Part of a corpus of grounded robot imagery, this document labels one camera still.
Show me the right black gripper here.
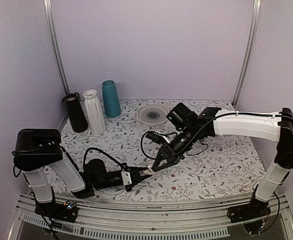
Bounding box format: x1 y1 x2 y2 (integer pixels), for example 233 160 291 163
152 124 198 171

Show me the white earbuds charging case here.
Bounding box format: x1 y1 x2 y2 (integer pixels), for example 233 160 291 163
142 168 156 176

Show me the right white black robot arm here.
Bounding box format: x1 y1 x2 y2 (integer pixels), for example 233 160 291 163
147 103 293 218

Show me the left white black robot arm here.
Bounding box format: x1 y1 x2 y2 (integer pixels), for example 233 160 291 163
12 128 148 217

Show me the floral patterned table mat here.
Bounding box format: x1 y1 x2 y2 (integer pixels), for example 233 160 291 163
60 99 266 202

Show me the translucent round plate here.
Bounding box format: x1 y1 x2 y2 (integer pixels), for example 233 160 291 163
136 104 169 126

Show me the teal plastic cup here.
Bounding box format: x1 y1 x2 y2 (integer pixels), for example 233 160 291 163
102 79 121 118

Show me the white ribbed vase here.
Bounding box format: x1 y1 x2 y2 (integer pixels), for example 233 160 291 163
82 89 106 134

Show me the black cylindrical cup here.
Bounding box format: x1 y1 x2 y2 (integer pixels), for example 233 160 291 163
62 92 89 133

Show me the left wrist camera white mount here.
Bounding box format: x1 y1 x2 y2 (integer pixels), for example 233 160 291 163
121 163 133 192

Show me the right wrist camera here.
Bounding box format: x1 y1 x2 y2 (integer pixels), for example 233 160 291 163
145 131 171 145

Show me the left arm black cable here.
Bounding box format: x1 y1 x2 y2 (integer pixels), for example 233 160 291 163
82 147 127 173

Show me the aluminium front rail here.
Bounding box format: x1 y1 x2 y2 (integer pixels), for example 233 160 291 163
6 192 293 240

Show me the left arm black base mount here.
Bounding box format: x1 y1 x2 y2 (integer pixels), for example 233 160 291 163
34 197 79 223

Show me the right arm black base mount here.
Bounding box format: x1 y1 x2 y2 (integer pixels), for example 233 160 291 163
227 195 271 223

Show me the right aluminium frame post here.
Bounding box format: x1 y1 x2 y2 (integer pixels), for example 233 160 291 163
231 0 262 109

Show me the aluminium frame post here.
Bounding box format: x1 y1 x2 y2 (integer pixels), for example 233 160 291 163
43 0 70 95
231 0 262 109

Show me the left aluminium frame post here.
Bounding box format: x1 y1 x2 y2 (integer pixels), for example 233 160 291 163
43 0 70 95

